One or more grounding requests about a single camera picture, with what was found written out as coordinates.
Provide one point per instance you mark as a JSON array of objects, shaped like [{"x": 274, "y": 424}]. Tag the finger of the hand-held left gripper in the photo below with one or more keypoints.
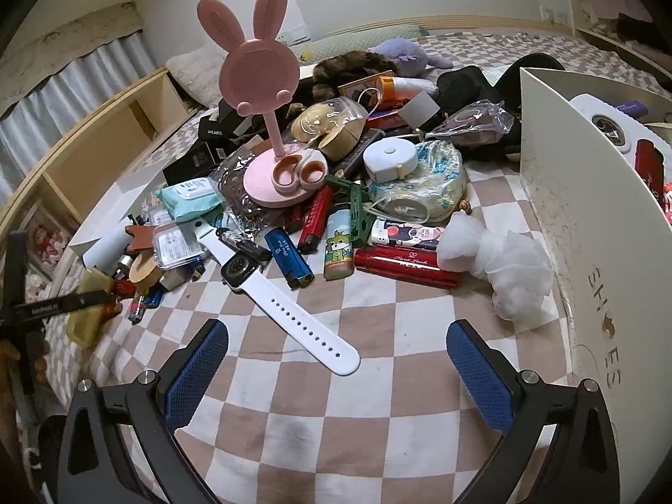
[{"x": 79, "y": 300}]

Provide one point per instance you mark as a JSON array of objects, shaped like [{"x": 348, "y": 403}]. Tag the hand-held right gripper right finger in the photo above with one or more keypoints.
[{"x": 480, "y": 375}]

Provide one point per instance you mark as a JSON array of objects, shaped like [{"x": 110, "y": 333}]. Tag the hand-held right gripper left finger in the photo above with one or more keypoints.
[{"x": 197, "y": 373}]

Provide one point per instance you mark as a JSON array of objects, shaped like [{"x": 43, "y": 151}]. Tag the yellow translucent case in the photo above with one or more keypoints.
[{"x": 86, "y": 320}]

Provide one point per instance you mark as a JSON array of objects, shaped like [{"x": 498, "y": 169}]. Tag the white shoe box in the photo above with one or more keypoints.
[{"x": 577, "y": 231}]

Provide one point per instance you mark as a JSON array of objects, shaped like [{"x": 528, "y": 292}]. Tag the person's left hand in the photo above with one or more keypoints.
[{"x": 39, "y": 365}]

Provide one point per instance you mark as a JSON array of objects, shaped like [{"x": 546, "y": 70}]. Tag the clear red white lighter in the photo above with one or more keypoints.
[{"x": 136, "y": 311}]

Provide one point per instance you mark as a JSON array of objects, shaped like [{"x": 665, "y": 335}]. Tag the white shallow box lid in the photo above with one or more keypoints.
[{"x": 86, "y": 241}]

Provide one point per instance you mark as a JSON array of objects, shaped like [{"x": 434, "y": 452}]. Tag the white cylinder tumbler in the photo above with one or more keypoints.
[{"x": 107, "y": 247}]

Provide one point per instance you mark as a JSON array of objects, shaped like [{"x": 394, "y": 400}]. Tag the red printed picture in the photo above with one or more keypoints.
[{"x": 50, "y": 241}]

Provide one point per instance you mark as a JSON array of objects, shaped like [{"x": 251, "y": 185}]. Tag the tan wooden disc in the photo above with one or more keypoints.
[{"x": 144, "y": 273}]

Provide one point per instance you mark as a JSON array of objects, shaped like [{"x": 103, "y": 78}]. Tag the brown leather fox holder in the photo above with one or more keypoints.
[{"x": 142, "y": 239}]

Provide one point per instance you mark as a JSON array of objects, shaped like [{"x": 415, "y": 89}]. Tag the white cotton stuffing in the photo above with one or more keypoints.
[{"x": 499, "y": 268}]

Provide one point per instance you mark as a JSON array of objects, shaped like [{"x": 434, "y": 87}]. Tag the white smartwatch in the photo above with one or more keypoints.
[{"x": 294, "y": 320}]

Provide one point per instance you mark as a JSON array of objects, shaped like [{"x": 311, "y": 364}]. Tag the clear plastic mask packet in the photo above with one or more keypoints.
[{"x": 176, "y": 247}]

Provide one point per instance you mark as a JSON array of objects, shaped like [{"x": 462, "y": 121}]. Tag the red metallic tube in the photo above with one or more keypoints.
[{"x": 409, "y": 268}]

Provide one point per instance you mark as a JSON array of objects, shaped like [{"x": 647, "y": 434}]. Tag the black folding tool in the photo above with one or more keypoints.
[{"x": 241, "y": 244}]

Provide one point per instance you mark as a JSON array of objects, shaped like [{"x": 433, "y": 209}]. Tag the dark blue lighter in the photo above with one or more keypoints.
[{"x": 289, "y": 257}]

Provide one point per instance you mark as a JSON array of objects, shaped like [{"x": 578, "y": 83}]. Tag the teal wet wipes pack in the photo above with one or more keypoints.
[{"x": 189, "y": 199}]

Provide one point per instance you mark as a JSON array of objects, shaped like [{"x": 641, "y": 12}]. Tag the checkered bedsheet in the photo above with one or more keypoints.
[{"x": 341, "y": 430}]

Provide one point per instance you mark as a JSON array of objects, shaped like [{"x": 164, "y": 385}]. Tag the wooden bedside shelf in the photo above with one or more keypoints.
[{"x": 105, "y": 147}]

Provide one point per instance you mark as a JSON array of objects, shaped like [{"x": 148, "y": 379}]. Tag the white printed lighter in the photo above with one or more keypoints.
[{"x": 407, "y": 233}]

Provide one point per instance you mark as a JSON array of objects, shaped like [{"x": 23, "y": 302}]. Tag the flat black phone box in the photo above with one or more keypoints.
[{"x": 194, "y": 160}]

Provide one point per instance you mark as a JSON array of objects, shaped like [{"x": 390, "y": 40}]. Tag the clear bag brown lace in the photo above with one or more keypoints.
[{"x": 233, "y": 194}]

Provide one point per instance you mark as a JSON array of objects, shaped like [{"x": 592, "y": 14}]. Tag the green cartoon lighter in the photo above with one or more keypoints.
[{"x": 338, "y": 244}]

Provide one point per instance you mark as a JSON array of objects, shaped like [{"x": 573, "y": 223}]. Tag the blue floral fabric bundle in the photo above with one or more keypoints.
[{"x": 425, "y": 189}]

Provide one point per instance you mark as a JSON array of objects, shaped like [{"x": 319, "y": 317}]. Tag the grey white curtain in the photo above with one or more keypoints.
[{"x": 63, "y": 100}]

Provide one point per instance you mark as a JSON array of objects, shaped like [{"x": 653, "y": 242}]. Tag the green clothes peg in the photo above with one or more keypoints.
[
  {"x": 358, "y": 215},
  {"x": 341, "y": 182}
]

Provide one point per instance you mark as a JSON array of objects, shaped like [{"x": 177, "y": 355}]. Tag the black box white label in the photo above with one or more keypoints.
[{"x": 215, "y": 128}]

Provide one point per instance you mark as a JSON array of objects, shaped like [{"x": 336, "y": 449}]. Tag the beige orange small scissors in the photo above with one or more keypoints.
[{"x": 299, "y": 170}]

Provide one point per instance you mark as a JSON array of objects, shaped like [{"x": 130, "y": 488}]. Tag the white round tape measure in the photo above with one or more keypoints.
[{"x": 391, "y": 157}]

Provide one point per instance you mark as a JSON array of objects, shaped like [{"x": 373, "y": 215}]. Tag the large black box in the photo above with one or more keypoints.
[{"x": 233, "y": 113}]

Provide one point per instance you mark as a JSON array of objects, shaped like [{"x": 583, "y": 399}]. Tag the clear bag dark item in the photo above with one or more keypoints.
[{"x": 472, "y": 123}]

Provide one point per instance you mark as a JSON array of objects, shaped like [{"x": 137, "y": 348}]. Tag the fluffy white pillow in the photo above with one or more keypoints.
[{"x": 194, "y": 73}]

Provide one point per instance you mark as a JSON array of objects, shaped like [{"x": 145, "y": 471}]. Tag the beige curtain valance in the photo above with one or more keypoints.
[{"x": 68, "y": 42}]

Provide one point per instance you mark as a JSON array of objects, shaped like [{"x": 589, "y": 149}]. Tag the red bottle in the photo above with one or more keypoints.
[{"x": 650, "y": 165}]

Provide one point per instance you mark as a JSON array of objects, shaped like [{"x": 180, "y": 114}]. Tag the brown woven roll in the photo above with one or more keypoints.
[{"x": 341, "y": 142}]

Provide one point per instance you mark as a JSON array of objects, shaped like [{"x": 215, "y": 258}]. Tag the cream plush in bag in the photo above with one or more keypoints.
[{"x": 315, "y": 118}]

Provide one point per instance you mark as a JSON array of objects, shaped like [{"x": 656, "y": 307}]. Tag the white oval-window case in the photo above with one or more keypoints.
[{"x": 609, "y": 123}]

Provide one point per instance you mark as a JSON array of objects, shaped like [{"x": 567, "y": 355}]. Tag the black cap and clothes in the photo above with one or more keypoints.
[{"x": 467, "y": 86}]

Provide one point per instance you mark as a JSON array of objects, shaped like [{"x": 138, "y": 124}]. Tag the pink bunny phone stand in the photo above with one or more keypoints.
[{"x": 262, "y": 73}]

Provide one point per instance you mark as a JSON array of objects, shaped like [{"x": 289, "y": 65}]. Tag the orange white tube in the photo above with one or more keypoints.
[{"x": 407, "y": 89}]

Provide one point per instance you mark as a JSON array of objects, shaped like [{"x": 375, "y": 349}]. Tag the brown flat palette box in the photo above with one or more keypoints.
[{"x": 367, "y": 84}]

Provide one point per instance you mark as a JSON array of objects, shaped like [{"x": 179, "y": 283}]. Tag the purple plush toy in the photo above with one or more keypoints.
[{"x": 404, "y": 55}]

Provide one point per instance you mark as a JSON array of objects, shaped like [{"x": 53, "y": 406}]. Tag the brown fur item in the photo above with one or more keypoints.
[{"x": 346, "y": 68}]

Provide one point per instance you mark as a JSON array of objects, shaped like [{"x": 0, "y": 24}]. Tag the long pale green bolster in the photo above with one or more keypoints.
[{"x": 357, "y": 42}]

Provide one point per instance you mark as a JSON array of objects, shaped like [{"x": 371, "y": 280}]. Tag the wooden wardrobe shelf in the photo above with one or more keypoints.
[{"x": 604, "y": 31}]

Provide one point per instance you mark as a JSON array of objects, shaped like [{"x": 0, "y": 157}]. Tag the pile of clothes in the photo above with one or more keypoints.
[{"x": 625, "y": 10}]

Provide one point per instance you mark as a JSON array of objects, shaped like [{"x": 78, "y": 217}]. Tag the white wall socket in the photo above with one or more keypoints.
[{"x": 555, "y": 16}]

